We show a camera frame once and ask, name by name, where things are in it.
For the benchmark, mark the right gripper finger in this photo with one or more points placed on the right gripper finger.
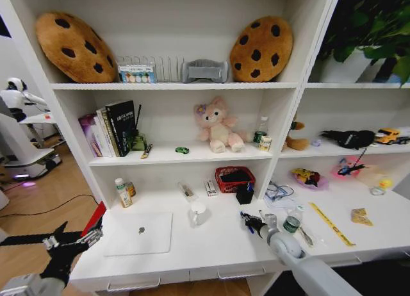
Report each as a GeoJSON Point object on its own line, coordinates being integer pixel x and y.
{"type": "Point", "coordinates": [261, 214]}
{"type": "Point", "coordinates": [246, 217]}

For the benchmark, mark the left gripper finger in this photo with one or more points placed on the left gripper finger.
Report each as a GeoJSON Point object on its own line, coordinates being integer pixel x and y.
{"type": "Point", "coordinates": [92, 237]}
{"type": "Point", "coordinates": [51, 242]}

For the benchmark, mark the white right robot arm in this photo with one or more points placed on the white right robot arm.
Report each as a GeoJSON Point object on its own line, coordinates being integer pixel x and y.
{"type": "Point", "coordinates": [288, 248]}

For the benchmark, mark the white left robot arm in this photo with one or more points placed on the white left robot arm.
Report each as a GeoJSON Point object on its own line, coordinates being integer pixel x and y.
{"type": "Point", "coordinates": [25, 284]}

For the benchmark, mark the black pen holder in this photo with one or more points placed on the black pen holder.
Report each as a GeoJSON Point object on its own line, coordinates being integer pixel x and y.
{"type": "Point", "coordinates": [244, 196]}

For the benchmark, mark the bagged safety glasses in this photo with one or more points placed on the bagged safety glasses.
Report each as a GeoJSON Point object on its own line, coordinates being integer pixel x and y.
{"type": "Point", "coordinates": [278, 193]}

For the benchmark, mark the water bottle green label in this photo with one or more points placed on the water bottle green label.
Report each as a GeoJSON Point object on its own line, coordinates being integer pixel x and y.
{"type": "Point", "coordinates": [293, 220]}

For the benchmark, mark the red mesh basket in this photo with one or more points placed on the red mesh basket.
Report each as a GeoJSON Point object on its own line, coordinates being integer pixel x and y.
{"type": "Point", "coordinates": [221, 184]}

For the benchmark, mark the black item in basket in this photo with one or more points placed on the black item in basket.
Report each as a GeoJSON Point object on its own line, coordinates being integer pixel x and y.
{"type": "Point", "coordinates": [234, 177]}

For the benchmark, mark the silver laptop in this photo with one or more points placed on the silver laptop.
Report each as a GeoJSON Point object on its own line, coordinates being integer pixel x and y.
{"type": "Point", "coordinates": [137, 233]}

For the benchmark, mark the white mug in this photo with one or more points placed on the white mug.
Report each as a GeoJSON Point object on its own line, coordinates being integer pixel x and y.
{"type": "Point", "coordinates": [198, 212]}

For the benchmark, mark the clear packet with metal tool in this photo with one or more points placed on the clear packet with metal tool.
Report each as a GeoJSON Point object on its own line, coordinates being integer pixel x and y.
{"type": "Point", "coordinates": [309, 236]}

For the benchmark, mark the white bottle green label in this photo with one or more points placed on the white bottle green label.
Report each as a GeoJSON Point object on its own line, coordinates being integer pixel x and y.
{"type": "Point", "coordinates": [120, 185]}

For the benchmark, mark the purple and yellow snack bag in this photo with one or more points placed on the purple and yellow snack bag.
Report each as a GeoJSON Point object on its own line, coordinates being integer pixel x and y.
{"type": "Point", "coordinates": [309, 178]}

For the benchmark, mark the orange bottle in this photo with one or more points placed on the orange bottle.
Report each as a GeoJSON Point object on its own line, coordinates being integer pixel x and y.
{"type": "Point", "coordinates": [131, 189]}

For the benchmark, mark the yellow measuring strip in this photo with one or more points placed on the yellow measuring strip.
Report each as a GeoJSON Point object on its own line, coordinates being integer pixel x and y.
{"type": "Point", "coordinates": [331, 224]}

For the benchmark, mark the small cream carton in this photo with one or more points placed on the small cream carton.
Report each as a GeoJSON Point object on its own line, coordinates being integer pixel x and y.
{"type": "Point", "coordinates": [265, 143]}

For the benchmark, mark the green can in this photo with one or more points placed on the green can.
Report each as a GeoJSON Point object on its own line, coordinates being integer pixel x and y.
{"type": "Point", "coordinates": [259, 137]}

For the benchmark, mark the brown plush toy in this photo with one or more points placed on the brown plush toy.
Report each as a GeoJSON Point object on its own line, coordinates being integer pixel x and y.
{"type": "Point", "coordinates": [296, 142]}

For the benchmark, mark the clear bottle white cap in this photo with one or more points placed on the clear bottle white cap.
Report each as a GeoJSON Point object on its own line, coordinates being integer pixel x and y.
{"type": "Point", "coordinates": [263, 124]}

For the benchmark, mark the small lilac object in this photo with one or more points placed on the small lilac object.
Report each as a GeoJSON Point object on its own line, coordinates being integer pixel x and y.
{"type": "Point", "coordinates": [316, 142]}

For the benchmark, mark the green toy car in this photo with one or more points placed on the green toy car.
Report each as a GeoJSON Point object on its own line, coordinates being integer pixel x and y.
{"type": "Point", "coordinates": [182, 150]}

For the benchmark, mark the pink plush cat toy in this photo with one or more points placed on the pink plush cat toy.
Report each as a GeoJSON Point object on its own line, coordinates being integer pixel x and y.
{"type": "Point", "coordinates": [218, 126]}

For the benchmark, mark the pink toy with blue helicopter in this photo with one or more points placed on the pink toy with blue helicopter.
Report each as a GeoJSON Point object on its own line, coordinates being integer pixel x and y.
{"type": "Point", "coordinates": [347, 169]}

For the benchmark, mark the yellow snack packet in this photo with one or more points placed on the yellow snack packet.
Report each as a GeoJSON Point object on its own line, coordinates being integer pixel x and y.
{"type": "Point", "coordinates": [361, 216]}

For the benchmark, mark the yellow and black bar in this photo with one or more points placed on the yellow and black bar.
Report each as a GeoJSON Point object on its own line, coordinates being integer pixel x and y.
{"type": "Point", "coordinates": [146, 151]}

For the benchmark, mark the purple book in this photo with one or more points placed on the purple book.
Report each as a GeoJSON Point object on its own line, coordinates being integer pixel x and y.
{"type": "Point", "coordinates": [89, 134]}

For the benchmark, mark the white humanoid robot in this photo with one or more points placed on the white humanoid robot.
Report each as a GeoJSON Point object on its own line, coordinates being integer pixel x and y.
{"type": "Point", "coordinates": [22, 142]}

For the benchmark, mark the white book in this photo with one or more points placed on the white book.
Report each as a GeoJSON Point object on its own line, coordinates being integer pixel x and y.
{"type": "Point", "coordinates": [104, 132]}

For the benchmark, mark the small green pouch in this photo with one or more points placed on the small green pouch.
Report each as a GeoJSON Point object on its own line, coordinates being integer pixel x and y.
{"type": "Point", "coordinates": [139, 143]}

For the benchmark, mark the black book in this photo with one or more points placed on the black book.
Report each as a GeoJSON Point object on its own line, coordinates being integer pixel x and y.
{"type": "Point", "coordinates": [121, 126]}

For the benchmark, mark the clear tape roll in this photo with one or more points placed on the clear tape roll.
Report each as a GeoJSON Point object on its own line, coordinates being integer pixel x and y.
{"type": "Point", "coordinates": [377, 191]}

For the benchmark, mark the thin black rod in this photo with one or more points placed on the thin black rod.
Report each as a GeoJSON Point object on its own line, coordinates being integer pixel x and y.
{"type": "Point", "coordinates": [138, 120]}

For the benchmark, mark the yellow rubber duck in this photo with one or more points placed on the yellow rubber duck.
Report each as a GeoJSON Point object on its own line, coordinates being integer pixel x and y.
{"type": "Point", "coordinates": [386, 183]}

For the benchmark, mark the white shelving desk unit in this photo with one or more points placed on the white shelving desk unit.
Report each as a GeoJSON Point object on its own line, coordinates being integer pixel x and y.
{"type": "Point", "coordinates": [179, 86]}

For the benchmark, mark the yellow toy truck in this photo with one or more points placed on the yellow toy truck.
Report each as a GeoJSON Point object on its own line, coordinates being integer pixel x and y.
{"type": "Point", "coordinates": [387, 136]}

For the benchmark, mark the small cookie-shaped plush cushion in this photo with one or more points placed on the small cookie-shaped plush cushion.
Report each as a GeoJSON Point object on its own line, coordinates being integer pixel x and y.
{"type": "Point", "coordinates": [261, 51]}

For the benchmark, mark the box of coloured eggs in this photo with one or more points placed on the box of coloured eggs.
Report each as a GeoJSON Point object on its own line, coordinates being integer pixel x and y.
{"type": "Point", "coordinates": [137, 74]}

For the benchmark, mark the white plant pot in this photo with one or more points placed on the white plant pot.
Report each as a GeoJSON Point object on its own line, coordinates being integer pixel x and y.
{"type": "Point", "coordinates": [349, 68]}

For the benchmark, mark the large cookie-shaped plush cushion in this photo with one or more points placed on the large cookie-shaped plush cushion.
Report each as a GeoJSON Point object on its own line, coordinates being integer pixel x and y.
{"type": "Point", "coordinates": [73, 49]}

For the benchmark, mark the green leafy plant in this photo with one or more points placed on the green leafy plant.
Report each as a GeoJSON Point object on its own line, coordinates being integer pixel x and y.
{"type": "Point", "coordinates": [374, 23]}

